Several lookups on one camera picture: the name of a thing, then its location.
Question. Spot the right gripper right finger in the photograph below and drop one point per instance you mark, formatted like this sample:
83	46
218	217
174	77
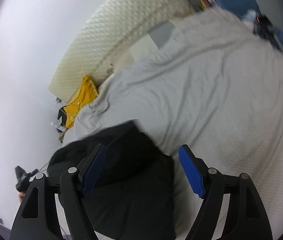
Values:
246	216

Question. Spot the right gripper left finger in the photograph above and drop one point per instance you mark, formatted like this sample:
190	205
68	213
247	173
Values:
37	215

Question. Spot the black puffer jacket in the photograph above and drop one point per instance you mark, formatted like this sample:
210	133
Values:
133	197

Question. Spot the white spray bottle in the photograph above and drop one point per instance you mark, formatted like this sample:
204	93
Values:
59	128

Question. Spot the black bag on nightstand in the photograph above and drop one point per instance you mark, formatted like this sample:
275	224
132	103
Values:
62	115

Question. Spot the yellow crown pillow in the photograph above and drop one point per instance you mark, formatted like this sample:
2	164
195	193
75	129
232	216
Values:
86	94

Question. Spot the light grey duvet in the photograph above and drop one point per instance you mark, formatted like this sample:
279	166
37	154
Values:
213	86

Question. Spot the beige grey pillow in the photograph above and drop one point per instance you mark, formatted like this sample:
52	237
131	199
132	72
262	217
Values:
150	42

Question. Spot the cream quilted headboard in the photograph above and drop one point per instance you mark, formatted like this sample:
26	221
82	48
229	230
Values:
113	27

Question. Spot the small bottles on desk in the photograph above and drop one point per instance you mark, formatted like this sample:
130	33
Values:
206	4

